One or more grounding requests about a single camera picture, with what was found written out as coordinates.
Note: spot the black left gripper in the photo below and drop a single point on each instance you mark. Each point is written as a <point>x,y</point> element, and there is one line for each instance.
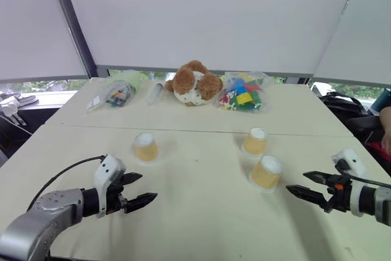
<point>114,195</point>

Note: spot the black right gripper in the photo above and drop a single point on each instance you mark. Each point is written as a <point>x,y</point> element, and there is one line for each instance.
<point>337,195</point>

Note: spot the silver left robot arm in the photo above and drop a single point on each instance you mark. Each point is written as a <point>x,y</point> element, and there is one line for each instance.
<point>46,212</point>

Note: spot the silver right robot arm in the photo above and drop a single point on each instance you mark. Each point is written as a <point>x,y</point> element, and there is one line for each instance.
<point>377,201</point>

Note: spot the yellow paper cup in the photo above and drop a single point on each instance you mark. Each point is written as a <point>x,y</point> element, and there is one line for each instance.
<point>256,141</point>
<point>146,148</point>
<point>266,174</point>

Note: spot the black backpack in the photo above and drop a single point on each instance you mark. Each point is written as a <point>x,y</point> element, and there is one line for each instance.
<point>348,111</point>

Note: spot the clear bag of dark parts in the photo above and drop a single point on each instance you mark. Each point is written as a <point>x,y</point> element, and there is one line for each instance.
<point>117,93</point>

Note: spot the bag of colourful building blocks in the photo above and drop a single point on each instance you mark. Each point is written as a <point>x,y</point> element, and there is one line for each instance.
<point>242,91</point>

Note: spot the brown white plush toy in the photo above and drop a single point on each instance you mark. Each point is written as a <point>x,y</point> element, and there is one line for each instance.
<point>195,83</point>

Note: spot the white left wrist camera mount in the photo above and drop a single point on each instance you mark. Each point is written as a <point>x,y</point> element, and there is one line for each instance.
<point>107,171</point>

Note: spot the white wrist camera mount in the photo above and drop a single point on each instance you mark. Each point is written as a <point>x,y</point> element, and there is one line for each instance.
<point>107,171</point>
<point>351,163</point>

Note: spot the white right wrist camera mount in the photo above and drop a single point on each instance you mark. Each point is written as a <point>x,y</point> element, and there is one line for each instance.
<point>351,163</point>

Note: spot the grey window frame post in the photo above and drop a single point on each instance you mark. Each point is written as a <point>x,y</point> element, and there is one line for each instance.
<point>74,25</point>

